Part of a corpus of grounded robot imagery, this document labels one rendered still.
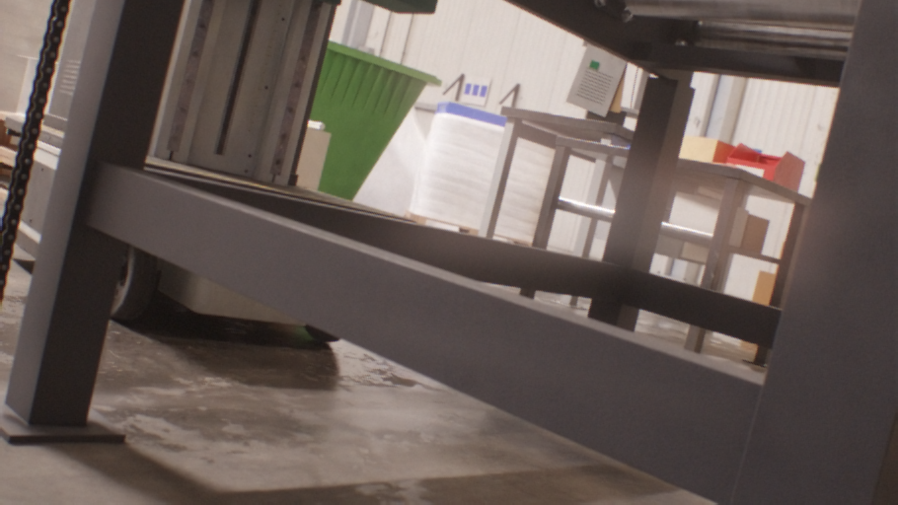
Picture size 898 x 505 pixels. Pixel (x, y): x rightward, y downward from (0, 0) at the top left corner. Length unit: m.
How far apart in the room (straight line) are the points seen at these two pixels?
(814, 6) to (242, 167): 1.34
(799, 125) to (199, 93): 10.70
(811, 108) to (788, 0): 10.84
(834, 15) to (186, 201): 1.03
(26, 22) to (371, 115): 1.58
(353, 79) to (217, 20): 1.92
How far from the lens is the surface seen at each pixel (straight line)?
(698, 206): 3.95
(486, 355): 0.71
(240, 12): 2.31
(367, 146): 4.24
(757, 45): 1.99
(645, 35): 2.00
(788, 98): 12.60
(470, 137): 8.33
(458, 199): 8.31
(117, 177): 1.17
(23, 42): 4.66
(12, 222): 1.28
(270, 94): 2.34
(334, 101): 4.11
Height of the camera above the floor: 0.40
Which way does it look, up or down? 2 degrees down
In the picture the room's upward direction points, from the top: 14 degrees clockwise
